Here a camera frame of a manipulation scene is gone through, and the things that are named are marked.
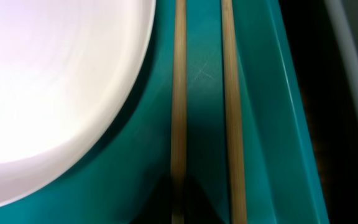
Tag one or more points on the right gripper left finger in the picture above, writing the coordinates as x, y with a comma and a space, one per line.
158, 207

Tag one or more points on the white round plate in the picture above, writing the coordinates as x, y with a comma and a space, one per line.
66, 69

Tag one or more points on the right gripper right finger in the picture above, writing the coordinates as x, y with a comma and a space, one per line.
197, 207

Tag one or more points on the wooden chopstick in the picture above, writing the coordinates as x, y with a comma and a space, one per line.
178, 127
233, 114

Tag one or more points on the teal serving tray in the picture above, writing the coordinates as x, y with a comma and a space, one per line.
112, 182

